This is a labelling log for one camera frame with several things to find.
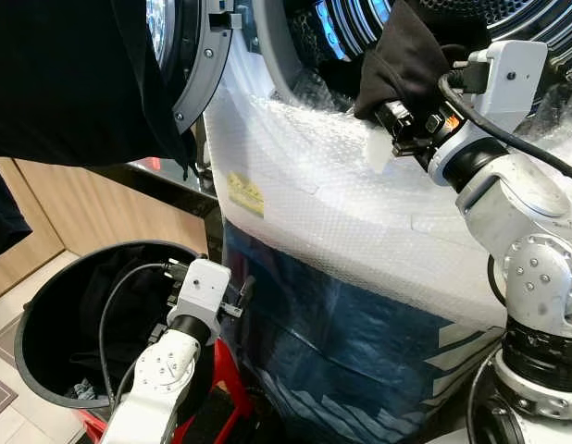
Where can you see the black round plastic laundry bucket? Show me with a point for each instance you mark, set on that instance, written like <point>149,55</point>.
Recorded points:
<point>45,324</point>

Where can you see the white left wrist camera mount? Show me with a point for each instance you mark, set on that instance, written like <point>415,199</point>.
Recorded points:
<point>203,291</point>

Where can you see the black glossy counter top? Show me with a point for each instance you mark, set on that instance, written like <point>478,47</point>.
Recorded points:
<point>166,185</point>

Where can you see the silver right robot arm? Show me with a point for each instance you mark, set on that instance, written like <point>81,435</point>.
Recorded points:
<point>527,231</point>

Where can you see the dark navy garment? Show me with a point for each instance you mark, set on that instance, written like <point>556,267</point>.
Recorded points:
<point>406,55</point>

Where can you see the black hanging garment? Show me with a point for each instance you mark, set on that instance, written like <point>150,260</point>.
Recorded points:
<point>73,74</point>

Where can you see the plastic wrapped washing machine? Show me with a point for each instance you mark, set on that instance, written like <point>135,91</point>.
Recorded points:
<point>360,240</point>

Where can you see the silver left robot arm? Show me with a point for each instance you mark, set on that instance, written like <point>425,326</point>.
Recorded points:
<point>161,379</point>

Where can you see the yellow washer sticker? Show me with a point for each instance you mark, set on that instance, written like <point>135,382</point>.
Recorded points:
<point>245,194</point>

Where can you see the wooden cabinet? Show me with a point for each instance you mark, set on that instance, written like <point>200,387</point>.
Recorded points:
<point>73,213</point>

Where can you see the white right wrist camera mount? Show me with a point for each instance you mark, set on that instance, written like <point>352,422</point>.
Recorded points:
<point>513,83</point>

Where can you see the red stand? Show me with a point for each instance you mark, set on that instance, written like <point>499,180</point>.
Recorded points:
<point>226,398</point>

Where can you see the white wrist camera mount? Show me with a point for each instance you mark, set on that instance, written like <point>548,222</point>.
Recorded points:
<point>203,291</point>
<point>513,83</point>

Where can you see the round grey washer door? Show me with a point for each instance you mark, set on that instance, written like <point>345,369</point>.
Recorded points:
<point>207,65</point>

